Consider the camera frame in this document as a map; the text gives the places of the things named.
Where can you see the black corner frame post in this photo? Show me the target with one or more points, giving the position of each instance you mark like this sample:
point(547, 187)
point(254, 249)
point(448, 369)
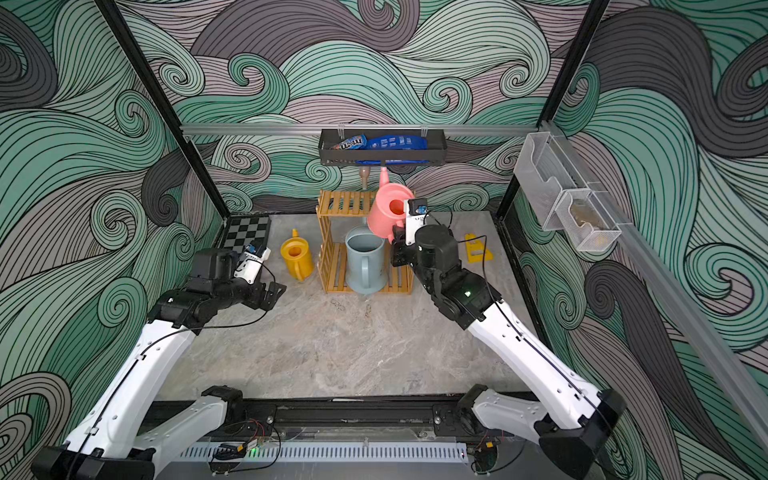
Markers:
point(130, 47)
point(569, 30)

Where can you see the black grey chessboard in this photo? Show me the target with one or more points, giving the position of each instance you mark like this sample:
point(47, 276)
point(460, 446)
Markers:
point(243, 232)

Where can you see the white slotted cable duct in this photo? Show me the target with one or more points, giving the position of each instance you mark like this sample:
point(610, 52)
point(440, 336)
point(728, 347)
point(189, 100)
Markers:
point(359, 452)

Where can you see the black corner frame post right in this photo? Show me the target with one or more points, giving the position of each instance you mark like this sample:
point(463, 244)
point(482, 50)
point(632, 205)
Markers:
point(569, 30)

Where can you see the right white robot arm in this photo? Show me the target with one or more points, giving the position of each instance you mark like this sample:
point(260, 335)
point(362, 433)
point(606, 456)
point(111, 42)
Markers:
point(570, 418)

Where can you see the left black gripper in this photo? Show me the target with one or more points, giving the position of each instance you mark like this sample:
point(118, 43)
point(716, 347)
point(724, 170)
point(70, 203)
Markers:
point(255, 300)

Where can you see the aluminium wall rail back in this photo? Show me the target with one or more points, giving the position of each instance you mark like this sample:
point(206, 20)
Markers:
point(309, 129)

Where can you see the small candy packet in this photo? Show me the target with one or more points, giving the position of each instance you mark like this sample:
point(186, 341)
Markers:
point(352, 143)

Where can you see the black wall basket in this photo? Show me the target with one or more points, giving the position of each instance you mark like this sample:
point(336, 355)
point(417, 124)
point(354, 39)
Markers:
point(435, 154)

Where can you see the black corner frame post left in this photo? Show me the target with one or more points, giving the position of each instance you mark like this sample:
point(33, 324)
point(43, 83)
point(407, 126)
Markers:
point(130, 47)

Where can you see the yellow plastic watering can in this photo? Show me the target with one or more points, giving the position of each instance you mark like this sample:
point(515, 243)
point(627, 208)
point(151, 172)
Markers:
point(296, 253)

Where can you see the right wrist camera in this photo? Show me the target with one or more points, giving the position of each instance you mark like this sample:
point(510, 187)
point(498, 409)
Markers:
point(416, 213)

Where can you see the aluminium wall rail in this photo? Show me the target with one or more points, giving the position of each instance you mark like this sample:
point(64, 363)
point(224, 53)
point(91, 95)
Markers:
point(736, 382)
point(309, 129)

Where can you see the blue snack bag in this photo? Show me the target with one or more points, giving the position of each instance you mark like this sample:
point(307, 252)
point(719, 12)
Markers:
point(397, 142)

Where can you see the aluminium wall rail right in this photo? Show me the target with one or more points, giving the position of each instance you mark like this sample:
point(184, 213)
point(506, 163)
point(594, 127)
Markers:
point(736, 382)

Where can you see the clear plastic wall bin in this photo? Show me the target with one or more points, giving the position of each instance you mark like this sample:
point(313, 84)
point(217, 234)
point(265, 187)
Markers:
point(563, 194)

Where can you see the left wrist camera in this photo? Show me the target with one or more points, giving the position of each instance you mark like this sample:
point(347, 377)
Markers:
point(250, 263)

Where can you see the pink plastic watering can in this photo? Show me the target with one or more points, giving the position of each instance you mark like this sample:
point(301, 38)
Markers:
point(389, 207)

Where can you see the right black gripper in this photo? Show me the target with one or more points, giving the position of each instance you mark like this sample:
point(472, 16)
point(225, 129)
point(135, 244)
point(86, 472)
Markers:
point(406, 252)

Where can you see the light blue long-spout watering can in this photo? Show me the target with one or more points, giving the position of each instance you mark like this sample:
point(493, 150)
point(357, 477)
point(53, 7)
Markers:
point(365, 253)

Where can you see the wooden slatted shelf rack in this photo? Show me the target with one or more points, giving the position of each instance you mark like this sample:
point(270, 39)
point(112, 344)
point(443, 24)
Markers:
point(337, 213)

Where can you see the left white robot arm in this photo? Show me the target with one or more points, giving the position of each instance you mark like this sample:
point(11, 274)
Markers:
point(107, 443)

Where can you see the yellow triangular stand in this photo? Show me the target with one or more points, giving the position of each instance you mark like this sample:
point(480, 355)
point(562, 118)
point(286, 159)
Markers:
point(476, 249)

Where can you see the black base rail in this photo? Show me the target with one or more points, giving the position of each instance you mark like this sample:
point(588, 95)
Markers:
point(441, 414)

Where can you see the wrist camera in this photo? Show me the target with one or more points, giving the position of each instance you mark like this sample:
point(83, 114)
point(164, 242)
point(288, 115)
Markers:
point(250, 263)
point(416, 213)

